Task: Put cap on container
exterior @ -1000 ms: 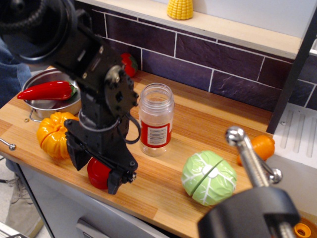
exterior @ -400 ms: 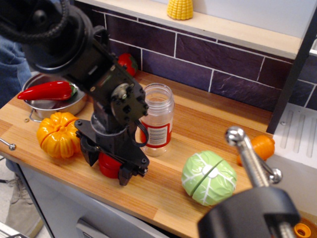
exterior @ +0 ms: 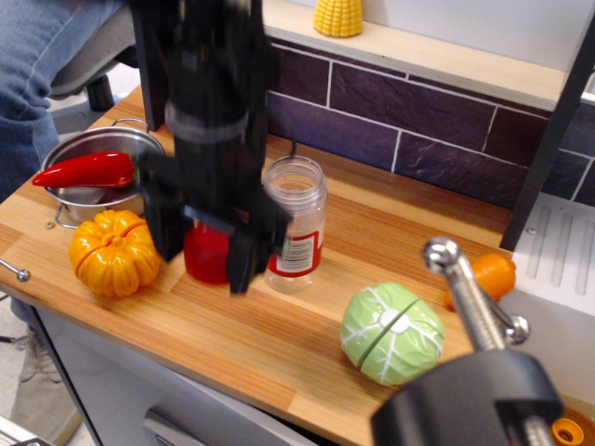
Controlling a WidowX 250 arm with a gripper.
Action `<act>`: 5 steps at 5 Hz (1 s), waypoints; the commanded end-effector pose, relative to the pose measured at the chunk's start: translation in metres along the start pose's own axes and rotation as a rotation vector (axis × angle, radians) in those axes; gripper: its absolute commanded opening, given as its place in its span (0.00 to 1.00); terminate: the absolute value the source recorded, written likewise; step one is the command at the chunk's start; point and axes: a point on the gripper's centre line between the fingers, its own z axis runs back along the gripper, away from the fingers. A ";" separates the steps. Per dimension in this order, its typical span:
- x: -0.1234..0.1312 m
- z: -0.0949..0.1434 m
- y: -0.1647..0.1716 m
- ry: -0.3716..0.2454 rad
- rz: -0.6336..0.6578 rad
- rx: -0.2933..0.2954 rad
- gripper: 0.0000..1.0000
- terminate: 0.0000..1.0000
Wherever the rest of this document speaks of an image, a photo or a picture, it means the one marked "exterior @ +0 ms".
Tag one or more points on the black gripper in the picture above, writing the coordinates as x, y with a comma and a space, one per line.
215, 176

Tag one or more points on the red plastic jar cap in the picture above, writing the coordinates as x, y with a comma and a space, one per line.
206, 252

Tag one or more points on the clear plastic jar red label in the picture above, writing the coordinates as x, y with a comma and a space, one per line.
298, 184

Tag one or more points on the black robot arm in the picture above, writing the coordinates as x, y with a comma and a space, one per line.
207, 67

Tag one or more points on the orange plastic clamp cap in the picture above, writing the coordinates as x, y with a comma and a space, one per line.
567, 432

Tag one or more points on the orange toy pumpkin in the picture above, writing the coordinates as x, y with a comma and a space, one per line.
113, 254

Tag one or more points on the red toy chili pepper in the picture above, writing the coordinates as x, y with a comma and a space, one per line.
109, 169

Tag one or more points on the stainless steel pot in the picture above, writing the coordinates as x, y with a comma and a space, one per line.
79, 204

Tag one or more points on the small metal knob rod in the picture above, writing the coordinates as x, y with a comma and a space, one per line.
22, 275

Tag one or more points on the grey office chair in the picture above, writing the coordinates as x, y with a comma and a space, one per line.
112, 44

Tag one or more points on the green toy cabbage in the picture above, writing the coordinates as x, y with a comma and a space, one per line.
391, 335

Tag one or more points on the beige shoe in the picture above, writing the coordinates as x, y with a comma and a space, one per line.
43, 404

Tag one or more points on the yellow toy corn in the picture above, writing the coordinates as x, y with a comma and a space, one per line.
338, 18

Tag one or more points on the person in blue jeans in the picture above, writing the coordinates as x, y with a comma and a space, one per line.
38, 39

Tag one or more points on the orange toy carrot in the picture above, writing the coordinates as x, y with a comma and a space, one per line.
495, 273

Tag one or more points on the white sink drainboard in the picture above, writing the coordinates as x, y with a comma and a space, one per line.
554, 257

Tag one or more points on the grey cabinet drawer handle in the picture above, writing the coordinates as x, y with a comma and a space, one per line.
160, 431

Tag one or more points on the dark grey shelf post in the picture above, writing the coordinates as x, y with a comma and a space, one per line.
570, 97

